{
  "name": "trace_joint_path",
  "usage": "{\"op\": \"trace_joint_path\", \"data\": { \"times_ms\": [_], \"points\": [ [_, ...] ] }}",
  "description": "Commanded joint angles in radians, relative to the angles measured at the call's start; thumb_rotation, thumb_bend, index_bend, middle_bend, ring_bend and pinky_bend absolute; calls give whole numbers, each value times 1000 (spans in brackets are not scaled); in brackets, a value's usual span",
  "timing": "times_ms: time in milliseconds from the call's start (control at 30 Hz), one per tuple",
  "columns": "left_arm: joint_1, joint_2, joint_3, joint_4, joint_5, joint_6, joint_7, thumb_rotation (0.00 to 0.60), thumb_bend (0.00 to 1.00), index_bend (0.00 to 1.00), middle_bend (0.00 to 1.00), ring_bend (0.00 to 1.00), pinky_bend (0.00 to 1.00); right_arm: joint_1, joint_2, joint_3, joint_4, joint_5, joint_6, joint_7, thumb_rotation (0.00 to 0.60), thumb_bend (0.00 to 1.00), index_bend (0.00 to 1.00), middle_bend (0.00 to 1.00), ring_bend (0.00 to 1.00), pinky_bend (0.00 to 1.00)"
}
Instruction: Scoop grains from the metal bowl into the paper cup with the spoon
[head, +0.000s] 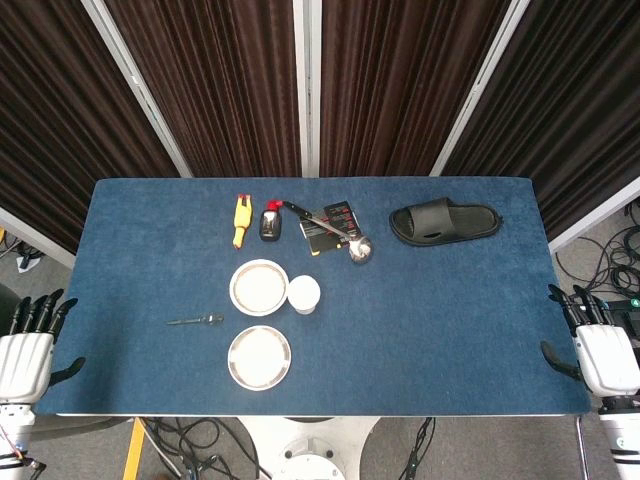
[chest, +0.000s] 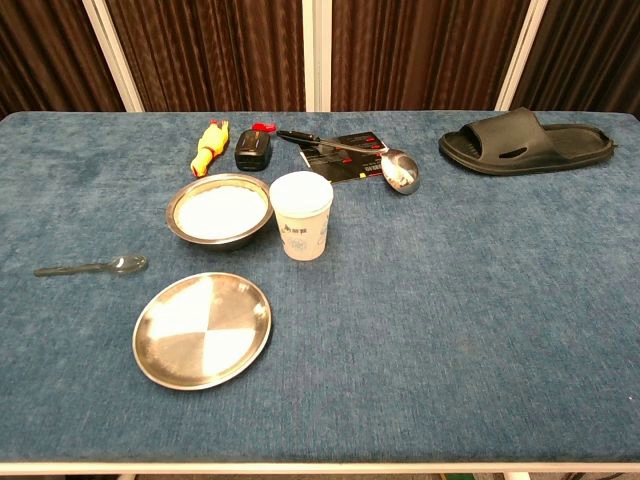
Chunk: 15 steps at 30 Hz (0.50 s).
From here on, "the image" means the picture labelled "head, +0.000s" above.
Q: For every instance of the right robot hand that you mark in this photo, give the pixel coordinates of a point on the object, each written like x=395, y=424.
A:
x=607, y=360

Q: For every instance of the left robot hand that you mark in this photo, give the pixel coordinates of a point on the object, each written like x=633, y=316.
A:
x=25, y=365

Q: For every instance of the small metal spoon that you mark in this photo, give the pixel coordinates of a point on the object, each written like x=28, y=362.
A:
x=192, y=320

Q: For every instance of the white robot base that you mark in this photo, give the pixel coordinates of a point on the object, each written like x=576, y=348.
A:
x=310, y=445

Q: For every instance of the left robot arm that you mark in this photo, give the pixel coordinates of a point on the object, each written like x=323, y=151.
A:
x=12, y=430

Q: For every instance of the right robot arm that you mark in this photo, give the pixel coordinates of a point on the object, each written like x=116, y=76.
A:
x=622, y=440

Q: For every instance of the steel bowl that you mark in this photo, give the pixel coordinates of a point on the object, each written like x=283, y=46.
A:
x=234, y=295

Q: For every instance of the steel plate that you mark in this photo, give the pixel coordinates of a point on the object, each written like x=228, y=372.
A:
x=259, y=357

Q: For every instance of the white paper cup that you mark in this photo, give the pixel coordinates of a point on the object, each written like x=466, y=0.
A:
x=304, y=294

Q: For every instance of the metal table leg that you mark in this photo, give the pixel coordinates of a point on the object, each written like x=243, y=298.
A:
x=582, y=450

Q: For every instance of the yellow floor tape strip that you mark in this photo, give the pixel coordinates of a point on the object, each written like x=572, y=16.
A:
x=134, y=450

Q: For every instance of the blue tablecloth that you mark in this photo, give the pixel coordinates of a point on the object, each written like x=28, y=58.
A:
x=425, y=325

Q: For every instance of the black rubber slipper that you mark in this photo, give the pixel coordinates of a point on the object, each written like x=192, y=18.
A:
x=450, y=225

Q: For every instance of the brown pleated curtain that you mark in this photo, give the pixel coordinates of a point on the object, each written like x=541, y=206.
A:
x=210, y=90
x=575, y=125
x=400, y=90
x=50, y=125

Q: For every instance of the yellow rubber chicken toy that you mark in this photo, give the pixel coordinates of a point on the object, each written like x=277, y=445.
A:
x=241, y=220

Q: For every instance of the small black device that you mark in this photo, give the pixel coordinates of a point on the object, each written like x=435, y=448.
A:
x=270, y=225

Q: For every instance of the black printed booklet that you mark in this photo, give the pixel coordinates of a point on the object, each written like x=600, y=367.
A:
x=325, y=240

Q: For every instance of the white frame post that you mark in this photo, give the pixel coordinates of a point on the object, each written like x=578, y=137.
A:
x=140, y=90
x=475, y=90
x=35, y=237
x=595, y=222
x=307, y=90

